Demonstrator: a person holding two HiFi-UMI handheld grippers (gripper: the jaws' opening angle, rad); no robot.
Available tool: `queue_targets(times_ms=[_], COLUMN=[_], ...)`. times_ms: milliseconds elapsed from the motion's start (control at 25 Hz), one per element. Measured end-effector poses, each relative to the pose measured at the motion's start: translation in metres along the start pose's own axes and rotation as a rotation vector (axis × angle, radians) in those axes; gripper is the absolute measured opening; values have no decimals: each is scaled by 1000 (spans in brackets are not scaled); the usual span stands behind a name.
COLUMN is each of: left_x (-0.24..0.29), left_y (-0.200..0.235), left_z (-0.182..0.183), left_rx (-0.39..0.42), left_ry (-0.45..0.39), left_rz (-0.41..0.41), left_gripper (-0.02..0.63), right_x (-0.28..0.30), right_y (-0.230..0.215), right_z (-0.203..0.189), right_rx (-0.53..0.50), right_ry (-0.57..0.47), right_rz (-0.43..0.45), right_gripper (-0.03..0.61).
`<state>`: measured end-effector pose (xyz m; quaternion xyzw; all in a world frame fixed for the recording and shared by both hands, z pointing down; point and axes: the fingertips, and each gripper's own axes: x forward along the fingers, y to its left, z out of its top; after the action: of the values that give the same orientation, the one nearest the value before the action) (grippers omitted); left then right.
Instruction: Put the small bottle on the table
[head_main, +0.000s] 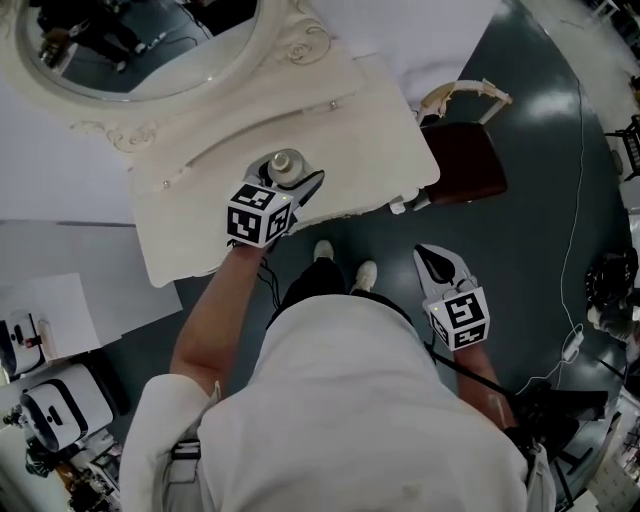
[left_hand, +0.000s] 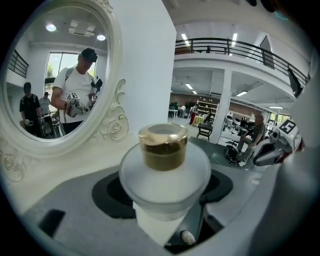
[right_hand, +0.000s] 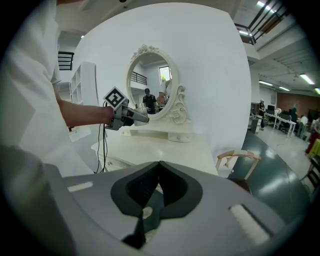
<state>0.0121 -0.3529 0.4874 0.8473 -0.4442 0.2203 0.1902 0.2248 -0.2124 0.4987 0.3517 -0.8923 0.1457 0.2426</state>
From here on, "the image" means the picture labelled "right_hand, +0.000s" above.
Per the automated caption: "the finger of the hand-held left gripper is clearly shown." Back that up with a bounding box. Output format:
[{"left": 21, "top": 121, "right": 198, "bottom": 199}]
[
  {"left": 127, "top": 108, "right": 148, "bottom": 118},
  {"left": 132, "top": 115, "right": 151, "bottom": 126}
]

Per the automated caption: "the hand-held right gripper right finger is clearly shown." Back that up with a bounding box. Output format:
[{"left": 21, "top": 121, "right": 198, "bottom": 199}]
[{"left": 158, "top": 160, "right": 204, "bottom": 219}]

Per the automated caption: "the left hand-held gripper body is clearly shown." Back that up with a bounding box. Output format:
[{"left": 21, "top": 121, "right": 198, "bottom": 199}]
[{"left": 102, "top": 86, "right": 136, "bottom": 132}]

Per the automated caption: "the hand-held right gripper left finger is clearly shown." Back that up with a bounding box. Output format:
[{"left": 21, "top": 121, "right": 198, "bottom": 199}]
[{"left": 110, "top": 160, "right": 161, "bottom": 218}]

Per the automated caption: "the person's left forearm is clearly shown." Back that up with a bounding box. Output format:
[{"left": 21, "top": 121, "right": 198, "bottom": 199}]
[{"left": 56, "top": 99, "right": 115, "bottom": 129}]

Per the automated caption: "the white table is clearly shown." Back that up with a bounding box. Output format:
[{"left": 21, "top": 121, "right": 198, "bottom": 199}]
[{"left": 90, "top": 124, "right": 219, "bottom": 176}]

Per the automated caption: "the white ornate oval mirror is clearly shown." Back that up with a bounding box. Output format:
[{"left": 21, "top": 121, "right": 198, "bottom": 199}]
[{"left": 121, "top": 44, "right": 194, "bottom": 144}]

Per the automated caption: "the white shelf unit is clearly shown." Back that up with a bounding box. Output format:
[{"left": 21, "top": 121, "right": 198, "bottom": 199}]
[{"left": 69, "top": 61, "right": 99, "bottom": 106}]

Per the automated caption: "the light wooden chair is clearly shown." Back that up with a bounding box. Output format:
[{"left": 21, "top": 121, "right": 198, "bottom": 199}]
[{"left": 216, "top": 149, "right": 262, "bottom": 181}]

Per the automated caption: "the black metal railing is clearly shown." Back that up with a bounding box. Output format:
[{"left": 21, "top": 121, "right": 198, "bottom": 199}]
[
  {"left": 234, "top": 0, "right": 291, "bottom": 46},
  {"left": 57, "top": 51, "right": 75, "bottom": 72}
]

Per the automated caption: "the person's white shirt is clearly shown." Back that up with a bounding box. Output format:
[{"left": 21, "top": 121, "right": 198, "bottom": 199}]
[{"left": 0, "top": 0, "right": 95, "bottom": 177}]

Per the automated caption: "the white office desk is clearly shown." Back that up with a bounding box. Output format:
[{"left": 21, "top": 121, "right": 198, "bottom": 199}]
[{"left": 264, "top": 111, "right": 302, "bottom": 138}]

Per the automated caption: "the black chair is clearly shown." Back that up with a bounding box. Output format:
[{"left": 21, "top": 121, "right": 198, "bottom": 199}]
[{"left": 299, "top": 156, "right": 320, "bottom": 192}]

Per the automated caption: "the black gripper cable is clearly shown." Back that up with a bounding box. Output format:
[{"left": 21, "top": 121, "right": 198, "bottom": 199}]
[{"left": 94, "top": 100, "right": 109, "bottom": 174}]

